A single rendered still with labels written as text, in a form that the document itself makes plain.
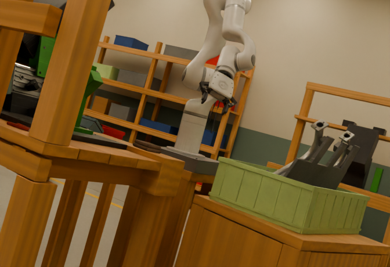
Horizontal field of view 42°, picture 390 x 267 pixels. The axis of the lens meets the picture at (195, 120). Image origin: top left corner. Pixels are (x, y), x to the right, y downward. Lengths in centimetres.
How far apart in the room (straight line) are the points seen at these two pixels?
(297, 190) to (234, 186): 26
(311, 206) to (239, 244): 29
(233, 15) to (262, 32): 582
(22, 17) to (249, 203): 101
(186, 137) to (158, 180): 48
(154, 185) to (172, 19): 701
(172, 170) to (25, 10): 80
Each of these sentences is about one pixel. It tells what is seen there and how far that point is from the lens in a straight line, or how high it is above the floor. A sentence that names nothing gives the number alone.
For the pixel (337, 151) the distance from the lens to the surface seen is 209.
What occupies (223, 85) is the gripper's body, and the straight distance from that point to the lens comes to 197.
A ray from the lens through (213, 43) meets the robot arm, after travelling 238.
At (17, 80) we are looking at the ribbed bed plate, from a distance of 217.
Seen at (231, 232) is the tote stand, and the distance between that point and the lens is 187.
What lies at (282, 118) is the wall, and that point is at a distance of 756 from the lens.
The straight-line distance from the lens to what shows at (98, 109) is 859.
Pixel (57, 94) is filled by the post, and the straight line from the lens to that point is 152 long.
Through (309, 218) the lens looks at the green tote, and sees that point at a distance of 182.
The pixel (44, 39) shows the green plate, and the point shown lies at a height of 123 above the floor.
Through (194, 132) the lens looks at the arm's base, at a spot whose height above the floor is 102.
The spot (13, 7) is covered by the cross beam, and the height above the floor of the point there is 125.
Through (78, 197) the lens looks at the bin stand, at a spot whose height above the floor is 56.
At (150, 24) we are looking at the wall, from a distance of 903.
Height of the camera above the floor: 104
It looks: 1 degrees up
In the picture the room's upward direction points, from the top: 16 degrees clockwise
